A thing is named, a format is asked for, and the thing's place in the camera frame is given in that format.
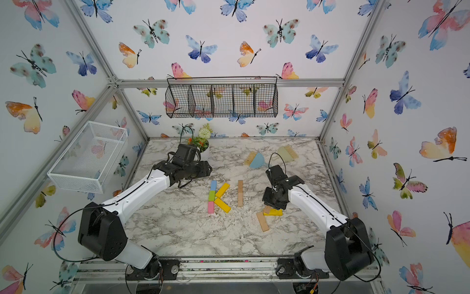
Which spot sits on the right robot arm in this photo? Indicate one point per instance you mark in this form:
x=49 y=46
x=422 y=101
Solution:
x=346 y=250

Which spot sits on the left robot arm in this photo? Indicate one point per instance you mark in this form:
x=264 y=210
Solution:
x=102 y=225

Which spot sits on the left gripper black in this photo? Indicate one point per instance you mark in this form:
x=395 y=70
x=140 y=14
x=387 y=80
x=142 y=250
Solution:
x=204 y=170

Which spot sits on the yellow block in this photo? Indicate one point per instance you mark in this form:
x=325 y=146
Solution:
x=221 y=204
x=221 y=192
x=273 y=212

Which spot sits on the black wire wall basket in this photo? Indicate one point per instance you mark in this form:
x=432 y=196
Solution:
x=222 y=97

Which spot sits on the green block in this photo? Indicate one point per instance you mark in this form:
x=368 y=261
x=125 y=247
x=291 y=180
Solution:
x=212 y=196

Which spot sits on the blue hand brush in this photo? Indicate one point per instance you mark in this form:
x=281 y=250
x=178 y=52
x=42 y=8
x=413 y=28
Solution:
x=255 y=160

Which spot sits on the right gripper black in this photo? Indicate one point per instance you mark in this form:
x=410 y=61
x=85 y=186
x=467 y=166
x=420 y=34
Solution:
x=265 y=199

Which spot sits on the wooden block bottom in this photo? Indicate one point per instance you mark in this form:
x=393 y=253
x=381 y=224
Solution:
x=240 y=200

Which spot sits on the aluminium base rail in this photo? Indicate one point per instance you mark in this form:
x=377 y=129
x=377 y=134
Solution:
x=202 y=269

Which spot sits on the potted plant white pot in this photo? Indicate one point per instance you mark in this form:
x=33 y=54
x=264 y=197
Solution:
x=201 y=141

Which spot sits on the white mesh wall basket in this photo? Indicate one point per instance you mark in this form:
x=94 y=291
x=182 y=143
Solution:
x=89 y=158

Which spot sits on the pink block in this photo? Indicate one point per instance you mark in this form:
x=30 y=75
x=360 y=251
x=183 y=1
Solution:
x=211 y=206

